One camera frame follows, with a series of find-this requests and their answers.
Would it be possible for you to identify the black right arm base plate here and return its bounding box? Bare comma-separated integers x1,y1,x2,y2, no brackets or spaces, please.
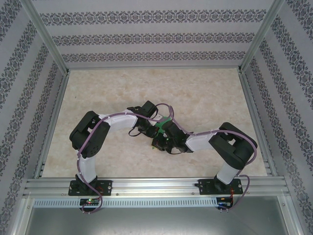
198,178,244,196

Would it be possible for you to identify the small circuit board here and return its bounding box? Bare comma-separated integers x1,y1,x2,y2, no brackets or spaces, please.
217,196,233,206

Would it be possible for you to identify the circuit board with green light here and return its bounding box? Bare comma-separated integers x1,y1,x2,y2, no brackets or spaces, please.
80,198,100,206

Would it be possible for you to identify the aluminium mounting rail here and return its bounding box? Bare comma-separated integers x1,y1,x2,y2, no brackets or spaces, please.
23,177,291,198

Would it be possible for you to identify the aluminium side rail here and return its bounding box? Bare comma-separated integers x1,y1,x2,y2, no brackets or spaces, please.
238,70,278,177
34,70,70,178

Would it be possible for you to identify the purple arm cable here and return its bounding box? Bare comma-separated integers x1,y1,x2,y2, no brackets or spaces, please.
155,102,258,213
76,111,162,213

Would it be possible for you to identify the grey metal shelf panel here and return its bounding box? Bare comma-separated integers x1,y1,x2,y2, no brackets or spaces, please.
22,207,300,235

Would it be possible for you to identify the aluminium frame post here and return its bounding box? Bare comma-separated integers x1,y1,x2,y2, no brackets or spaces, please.
23,0,70,74
238,0,286,73

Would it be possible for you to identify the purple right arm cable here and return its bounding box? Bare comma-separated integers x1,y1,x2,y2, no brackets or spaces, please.
155,102,258,213

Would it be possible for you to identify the green square paper sheet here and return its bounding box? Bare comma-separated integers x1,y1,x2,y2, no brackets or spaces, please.
151,117,172,151

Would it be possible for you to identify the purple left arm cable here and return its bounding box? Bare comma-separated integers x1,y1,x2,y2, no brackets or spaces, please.
76,111,162,213

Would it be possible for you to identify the slotted grey cable duct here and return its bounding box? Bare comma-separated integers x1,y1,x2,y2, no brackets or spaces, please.
33,197,219,209

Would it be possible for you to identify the thin black cable loop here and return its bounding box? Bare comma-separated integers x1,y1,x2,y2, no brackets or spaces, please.
128,126,144,138
166,146,183,155

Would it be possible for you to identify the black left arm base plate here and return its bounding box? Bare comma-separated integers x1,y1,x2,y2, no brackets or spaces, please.
68,180,113,196

